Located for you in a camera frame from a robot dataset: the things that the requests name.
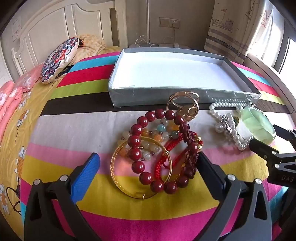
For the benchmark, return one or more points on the green jade bangle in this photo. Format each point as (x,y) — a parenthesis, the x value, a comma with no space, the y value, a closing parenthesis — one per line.
(261,129)

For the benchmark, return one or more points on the white wooden headboard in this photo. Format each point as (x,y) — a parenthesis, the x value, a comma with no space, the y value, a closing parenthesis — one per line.
(46,23)

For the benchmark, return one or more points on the yellow checked blanket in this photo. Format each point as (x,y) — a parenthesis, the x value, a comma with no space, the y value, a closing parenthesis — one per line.
(92,46)

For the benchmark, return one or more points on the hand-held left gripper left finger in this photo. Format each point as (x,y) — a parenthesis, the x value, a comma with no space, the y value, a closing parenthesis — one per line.
(85,176)

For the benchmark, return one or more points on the yellow floral bedsheet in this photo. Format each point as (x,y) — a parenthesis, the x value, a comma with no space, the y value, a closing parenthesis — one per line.
(30,120)

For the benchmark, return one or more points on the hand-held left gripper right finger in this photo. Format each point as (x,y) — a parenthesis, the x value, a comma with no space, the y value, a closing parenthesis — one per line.
(208,171)

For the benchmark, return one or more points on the white nightstand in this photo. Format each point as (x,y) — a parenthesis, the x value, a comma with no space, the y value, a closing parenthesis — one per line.
(185,47)

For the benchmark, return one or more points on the dark framed window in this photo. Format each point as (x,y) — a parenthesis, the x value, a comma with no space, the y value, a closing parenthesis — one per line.
(282,41)

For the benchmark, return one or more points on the round patterned cushion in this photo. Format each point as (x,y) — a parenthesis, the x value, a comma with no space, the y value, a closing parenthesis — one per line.
(57,60)

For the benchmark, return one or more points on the window sill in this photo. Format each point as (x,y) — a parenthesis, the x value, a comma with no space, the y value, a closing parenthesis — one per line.
(268,69)

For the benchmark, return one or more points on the white wall socket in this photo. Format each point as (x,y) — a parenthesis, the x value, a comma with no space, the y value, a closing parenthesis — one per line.
(175,23)

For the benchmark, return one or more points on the shallow grey cardboard box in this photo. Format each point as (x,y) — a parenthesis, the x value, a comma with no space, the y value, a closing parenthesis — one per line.
(161,69)

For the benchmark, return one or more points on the thin gold bangle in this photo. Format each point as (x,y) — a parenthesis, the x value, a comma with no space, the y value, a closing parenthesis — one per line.
(112,165)

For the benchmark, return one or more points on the pink floral quilt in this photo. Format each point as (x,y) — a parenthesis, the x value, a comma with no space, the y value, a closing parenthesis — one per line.
(9,97)

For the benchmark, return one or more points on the colourful striped blanket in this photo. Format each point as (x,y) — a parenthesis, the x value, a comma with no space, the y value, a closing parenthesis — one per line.
(81,125)

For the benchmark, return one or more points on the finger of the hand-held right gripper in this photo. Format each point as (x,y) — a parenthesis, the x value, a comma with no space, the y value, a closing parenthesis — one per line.
(263,150)
(286,138)

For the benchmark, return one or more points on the beige printed curtain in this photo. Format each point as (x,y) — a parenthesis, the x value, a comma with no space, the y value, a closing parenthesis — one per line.
(231,27)

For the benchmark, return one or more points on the gold cuff bangle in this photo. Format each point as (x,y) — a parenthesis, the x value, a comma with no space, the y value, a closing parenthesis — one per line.
(182,94)

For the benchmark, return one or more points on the white wall switch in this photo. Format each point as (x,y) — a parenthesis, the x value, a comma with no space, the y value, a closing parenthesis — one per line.
(164,22)

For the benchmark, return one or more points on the silver brooch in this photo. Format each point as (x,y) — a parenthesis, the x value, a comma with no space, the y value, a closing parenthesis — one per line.
(227,124)

